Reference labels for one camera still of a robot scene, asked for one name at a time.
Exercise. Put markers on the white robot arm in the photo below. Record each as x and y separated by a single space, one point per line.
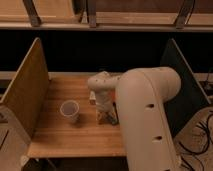
139 96

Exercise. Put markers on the blue and red packet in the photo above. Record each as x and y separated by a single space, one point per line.
106 118

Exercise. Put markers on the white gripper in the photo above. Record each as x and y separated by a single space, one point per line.
104 102

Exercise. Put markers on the white sponge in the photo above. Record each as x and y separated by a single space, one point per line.
92 98

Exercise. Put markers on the left wooden divider panel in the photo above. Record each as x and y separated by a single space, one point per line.
23 98

